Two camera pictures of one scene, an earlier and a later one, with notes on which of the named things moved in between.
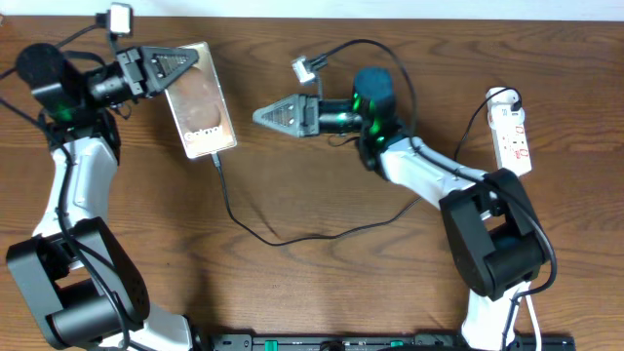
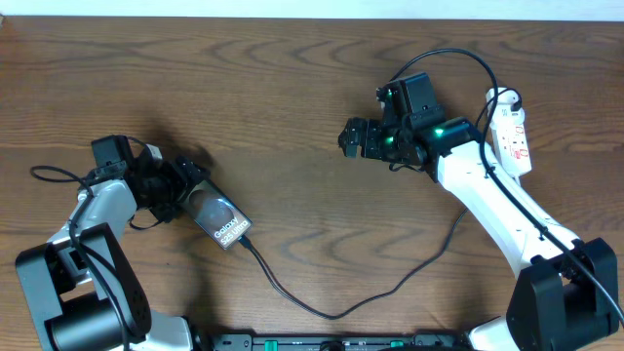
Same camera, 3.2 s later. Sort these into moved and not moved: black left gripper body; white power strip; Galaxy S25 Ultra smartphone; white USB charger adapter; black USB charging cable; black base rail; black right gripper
Moved: Galaxy S25 Ultra smartphone; black right gripper; black USB charging cable; black left gripper body
Not moved: black base rail; white power strip; white USB charger adapter
